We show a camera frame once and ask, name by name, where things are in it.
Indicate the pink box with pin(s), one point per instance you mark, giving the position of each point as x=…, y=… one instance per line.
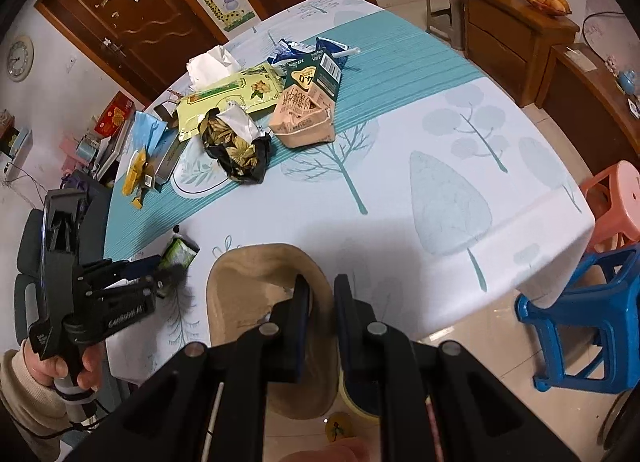
x=70, y=150

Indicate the yellow-green tissue pack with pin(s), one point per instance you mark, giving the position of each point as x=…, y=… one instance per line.
x=220, y=98

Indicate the pink plastic stool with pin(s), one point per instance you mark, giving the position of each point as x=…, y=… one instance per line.
x=617, y=182

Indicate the green milk carton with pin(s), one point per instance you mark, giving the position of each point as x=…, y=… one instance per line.
x=320, y=75

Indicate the beige snack bag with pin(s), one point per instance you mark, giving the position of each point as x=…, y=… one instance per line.
x=300, y=122

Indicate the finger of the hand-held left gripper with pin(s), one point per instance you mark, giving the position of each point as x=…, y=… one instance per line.
x=142, y=267
x=167, y=282

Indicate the low wooden cabinet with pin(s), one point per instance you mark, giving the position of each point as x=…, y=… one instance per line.
x=585, y=107

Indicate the small yellow disc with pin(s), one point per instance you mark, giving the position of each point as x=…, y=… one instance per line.
x=338, y=428

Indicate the red and brown cigarette box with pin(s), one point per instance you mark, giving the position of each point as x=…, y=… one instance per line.
x=164, y=115

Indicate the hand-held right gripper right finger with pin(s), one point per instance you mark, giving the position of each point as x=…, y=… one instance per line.
x=344, y=332

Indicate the tall wooden cabinet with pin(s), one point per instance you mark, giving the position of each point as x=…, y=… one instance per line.
x=510, y=37

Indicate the teal teapot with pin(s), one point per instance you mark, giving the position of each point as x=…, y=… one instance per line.
x=627, y=80

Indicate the person's left hand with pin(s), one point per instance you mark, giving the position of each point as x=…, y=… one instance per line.
x=47, y=367

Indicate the grey cardboard box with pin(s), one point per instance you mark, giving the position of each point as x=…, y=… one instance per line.
x=167, y=162

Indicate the tree print tablecloth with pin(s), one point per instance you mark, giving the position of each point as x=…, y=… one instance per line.
x=425, y=182

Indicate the white wall shelf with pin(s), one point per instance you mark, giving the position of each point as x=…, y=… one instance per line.
x=17, y=147

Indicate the blue face mask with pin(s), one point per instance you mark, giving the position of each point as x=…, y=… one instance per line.
x=147, y=130

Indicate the blue plastic stool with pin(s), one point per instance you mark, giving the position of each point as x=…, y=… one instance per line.
x=585, y=312

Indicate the black floral snack packet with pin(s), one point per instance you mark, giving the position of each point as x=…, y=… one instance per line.
x=235, y=155

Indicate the dark grey sofa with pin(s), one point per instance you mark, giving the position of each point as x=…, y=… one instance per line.
x=30, y=252

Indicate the teal round tin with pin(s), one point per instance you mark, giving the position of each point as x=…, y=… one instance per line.
x=87, y=150

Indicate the white straw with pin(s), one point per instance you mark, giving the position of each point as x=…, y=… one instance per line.
x=347, y=53

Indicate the blue and white wrapper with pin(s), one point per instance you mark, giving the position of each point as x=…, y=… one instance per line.
x=284, y=50

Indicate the yellow wrapper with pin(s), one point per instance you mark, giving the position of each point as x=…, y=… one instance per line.
x=135, y=175

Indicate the large red box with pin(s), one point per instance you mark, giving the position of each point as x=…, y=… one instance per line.
x=115, y=112

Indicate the small green packet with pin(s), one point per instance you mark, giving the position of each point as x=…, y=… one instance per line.
x=180, y=252

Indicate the purple bag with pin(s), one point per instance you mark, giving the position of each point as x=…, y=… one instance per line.
x=75, y=181

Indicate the crumpled white tissue paper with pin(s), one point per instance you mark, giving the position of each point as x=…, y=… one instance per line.
x=210, y=65

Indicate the round wall clock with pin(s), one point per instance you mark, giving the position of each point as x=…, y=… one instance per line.
x=19, y=58

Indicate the brown wooden door with stickers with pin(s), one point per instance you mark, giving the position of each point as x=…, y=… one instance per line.
x=140, y=7

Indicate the person's left forearm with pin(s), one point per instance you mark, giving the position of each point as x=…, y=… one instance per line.
x=25, y=402

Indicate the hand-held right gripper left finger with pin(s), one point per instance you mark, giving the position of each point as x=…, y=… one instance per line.
x=303, y=322

